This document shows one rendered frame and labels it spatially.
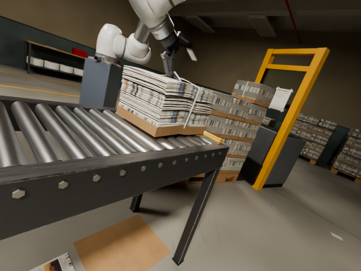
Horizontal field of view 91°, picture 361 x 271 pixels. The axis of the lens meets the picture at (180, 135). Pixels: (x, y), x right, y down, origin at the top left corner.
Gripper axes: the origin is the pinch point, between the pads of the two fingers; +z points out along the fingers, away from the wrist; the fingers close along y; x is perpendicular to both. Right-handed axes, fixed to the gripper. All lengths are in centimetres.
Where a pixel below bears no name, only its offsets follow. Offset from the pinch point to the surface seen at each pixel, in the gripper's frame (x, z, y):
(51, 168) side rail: 26, -38, 54
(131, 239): -2, 48, 99
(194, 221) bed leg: 28, 45, 62
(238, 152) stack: -9, 160, -10
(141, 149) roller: 20.7, -14.9, 42.6
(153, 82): 7.8, -16.7, 20.0
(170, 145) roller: 20.6, -3.1, 35.9
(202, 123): 12.7, 20.0, 15.8
